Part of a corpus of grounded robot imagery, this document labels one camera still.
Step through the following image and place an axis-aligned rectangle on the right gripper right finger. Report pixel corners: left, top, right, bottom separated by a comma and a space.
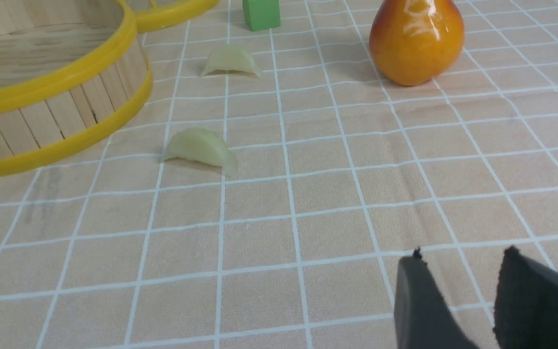
494, 246, 558, 349

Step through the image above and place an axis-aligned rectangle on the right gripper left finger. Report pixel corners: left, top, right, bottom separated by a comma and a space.
394, 247, 478, 349

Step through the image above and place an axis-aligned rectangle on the pale dumpling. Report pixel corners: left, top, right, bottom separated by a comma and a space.
200, 44, 262, 78
162, 127, 238, 177

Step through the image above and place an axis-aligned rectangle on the bamboo steamer lid yellow rim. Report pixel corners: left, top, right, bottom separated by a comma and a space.
126, 0, 219, 33

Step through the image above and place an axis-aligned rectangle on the bamboo steamer tray yellow rim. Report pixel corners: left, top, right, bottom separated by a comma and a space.
0, 0, 153, 176

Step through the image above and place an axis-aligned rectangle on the checkered beige tablecloth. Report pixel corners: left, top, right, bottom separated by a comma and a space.
0, 0, 558, 349

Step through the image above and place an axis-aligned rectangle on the orange yellow toy pear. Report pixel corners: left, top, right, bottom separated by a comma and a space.
369, 0, 465, 87

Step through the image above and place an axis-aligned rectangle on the green cube block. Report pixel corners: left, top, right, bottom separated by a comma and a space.
242, 0, 281, 32

